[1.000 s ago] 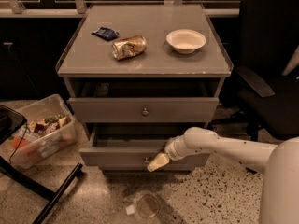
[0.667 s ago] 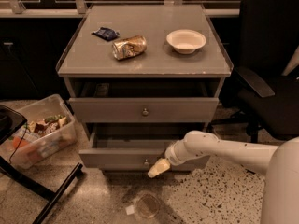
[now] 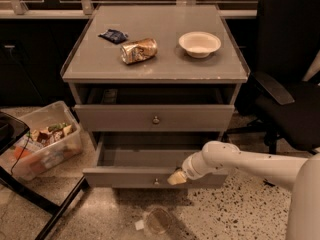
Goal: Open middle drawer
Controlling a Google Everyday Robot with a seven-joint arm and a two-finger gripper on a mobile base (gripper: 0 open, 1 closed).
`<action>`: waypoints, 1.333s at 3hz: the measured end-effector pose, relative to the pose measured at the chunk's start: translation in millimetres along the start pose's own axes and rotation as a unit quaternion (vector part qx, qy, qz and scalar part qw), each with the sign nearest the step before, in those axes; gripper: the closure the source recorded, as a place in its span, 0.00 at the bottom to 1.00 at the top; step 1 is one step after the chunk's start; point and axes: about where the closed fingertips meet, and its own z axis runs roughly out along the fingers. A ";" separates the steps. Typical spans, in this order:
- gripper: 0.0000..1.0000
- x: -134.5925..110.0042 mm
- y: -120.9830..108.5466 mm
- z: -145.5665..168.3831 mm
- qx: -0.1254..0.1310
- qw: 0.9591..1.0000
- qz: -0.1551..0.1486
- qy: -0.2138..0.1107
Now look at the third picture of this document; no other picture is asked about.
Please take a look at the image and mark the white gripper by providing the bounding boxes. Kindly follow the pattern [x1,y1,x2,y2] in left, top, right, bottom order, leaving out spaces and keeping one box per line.
[167,151,213,185]

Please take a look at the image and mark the grey drawer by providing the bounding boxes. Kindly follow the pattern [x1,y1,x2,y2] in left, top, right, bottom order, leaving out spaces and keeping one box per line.
[83,132,217,189]
[75,85,234,132]

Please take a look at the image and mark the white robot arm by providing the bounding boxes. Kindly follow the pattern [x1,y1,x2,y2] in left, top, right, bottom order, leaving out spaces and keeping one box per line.
[168,141,320,240]

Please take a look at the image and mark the grey three-drawer cabinet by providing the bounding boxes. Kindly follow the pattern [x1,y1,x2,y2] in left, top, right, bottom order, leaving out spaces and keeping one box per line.
[59,4,251,189]

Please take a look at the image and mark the grey top drawer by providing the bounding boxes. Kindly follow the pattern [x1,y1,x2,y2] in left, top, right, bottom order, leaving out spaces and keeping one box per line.
[75,85,234,132]

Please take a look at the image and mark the dark item in top drawer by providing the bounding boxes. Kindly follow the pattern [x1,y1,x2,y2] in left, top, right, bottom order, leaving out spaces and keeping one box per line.
[101,89,118,104]

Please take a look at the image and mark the small white paper scrap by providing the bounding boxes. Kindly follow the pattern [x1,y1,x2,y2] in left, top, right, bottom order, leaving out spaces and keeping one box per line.
[135,220,144,231]

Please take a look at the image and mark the clear plastic storage bin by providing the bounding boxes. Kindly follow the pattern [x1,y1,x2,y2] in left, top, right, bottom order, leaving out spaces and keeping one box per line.
[2,101,83,181]

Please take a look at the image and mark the crushed gold soda can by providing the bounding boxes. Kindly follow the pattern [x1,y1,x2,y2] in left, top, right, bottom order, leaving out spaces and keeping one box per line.
[120,38,158,65]

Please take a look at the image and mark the white paper bowl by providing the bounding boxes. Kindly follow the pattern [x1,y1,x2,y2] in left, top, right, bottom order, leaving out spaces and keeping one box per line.
[179,32,221,58]

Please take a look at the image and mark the snack packs in bin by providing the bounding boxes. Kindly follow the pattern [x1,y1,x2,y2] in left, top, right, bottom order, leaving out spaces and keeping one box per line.
[14,122,73,160]

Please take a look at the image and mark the blue snack wrapper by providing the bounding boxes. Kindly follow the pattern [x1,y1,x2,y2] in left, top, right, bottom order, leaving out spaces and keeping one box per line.
[99,29,128,44]

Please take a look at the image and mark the black stand with base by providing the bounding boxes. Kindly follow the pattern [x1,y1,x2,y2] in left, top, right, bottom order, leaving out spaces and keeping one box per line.
[0,112,88,240]

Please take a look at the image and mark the black office chair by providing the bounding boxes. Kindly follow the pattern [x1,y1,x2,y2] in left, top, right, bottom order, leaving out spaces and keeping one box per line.
[228,0,320,154]

